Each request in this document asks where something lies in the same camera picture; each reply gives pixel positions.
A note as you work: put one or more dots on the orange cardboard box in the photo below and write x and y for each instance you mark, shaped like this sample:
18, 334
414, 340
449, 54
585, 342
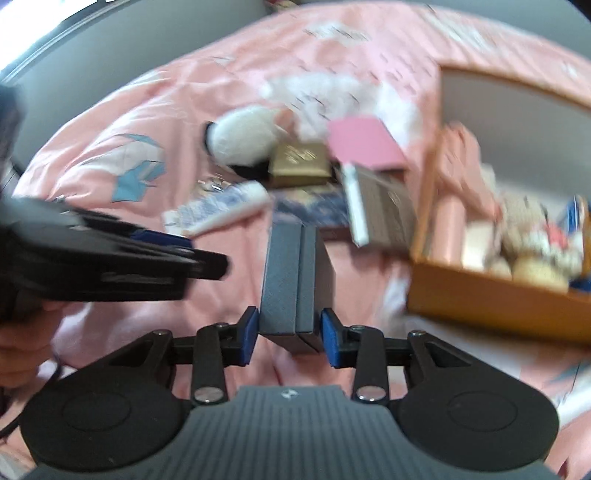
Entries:
485, 295

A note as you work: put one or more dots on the brown flat box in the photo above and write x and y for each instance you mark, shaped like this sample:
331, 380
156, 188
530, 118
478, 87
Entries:
388, 207

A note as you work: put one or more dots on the pink printed blanket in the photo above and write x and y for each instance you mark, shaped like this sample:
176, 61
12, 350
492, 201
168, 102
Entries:
138, 106

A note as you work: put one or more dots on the blue patterned packet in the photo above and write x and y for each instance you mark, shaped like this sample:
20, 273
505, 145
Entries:
314, 207

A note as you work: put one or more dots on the dark grey box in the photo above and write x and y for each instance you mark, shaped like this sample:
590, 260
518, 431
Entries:
286, 277

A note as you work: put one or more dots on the window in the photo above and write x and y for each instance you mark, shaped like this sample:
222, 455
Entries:
27, 32

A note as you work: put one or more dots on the white rectangular box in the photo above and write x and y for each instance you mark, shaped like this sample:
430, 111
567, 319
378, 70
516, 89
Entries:
478, 244

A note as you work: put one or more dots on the gold square box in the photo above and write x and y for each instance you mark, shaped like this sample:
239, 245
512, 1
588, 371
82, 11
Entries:
300, 161

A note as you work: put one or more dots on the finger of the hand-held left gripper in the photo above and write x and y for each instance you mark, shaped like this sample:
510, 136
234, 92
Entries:
175, 272
157, 239

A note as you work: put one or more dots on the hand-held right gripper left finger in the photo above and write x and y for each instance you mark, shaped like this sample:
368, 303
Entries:
247, 337

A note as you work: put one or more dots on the white plush toy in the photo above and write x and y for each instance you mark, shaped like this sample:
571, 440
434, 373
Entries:
240, 134

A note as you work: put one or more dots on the person's left hand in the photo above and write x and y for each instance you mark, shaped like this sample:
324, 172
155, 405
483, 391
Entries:
23, 350

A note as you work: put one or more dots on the pink wallet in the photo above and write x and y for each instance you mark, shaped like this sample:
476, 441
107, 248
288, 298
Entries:
364, 143

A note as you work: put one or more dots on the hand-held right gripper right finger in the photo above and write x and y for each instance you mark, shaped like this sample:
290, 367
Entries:
334, 339

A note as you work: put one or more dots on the white cream tube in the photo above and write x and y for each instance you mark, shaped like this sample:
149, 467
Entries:
231, 203

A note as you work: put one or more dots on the crochet doll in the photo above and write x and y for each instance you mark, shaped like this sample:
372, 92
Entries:
531, 240

